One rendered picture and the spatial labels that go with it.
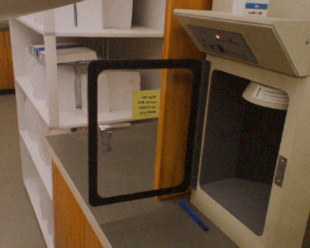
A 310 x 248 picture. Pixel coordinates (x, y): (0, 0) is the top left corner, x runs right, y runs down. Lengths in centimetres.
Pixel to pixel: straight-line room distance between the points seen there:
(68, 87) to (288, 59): 142
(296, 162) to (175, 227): 39
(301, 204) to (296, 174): 9
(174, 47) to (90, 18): 93
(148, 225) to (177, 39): 52
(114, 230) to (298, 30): 66
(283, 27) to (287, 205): 40
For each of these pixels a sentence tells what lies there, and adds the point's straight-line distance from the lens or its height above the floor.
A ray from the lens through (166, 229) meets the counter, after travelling 99.
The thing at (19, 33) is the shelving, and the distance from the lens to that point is 272.
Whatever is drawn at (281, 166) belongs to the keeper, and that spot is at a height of 121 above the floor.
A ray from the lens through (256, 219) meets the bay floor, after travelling 96.
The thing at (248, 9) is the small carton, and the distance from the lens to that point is 73.
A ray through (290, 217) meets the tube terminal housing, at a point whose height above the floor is 108.
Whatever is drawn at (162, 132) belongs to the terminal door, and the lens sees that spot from 94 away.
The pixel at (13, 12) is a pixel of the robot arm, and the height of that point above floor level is 152.
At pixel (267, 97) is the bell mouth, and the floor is 134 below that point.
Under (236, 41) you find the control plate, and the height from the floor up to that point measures 146.
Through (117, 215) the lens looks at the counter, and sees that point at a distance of 104.
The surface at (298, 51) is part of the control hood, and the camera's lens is 69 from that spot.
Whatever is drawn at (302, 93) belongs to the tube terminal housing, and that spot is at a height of 138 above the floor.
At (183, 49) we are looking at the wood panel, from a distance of 97.
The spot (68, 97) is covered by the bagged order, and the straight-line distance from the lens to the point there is 194.
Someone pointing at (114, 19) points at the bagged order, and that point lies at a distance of 196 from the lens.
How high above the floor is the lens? 154
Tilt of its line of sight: 20 degrees down
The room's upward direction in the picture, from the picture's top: 4 degrees clockwise
